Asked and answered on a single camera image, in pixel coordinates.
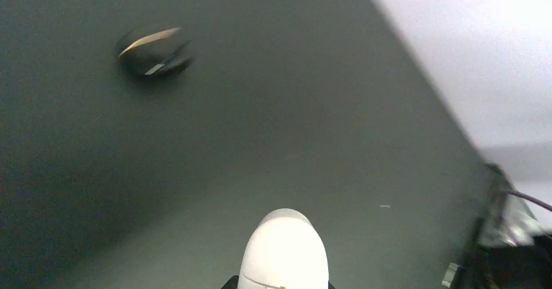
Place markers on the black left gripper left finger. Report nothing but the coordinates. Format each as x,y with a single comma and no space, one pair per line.
232,283

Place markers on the white earbud charging case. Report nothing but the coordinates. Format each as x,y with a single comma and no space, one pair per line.
284,251

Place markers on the black earbud charging case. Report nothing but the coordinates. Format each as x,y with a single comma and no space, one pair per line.
154,51

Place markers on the black front mounting rail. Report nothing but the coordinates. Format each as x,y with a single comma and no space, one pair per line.
508,247

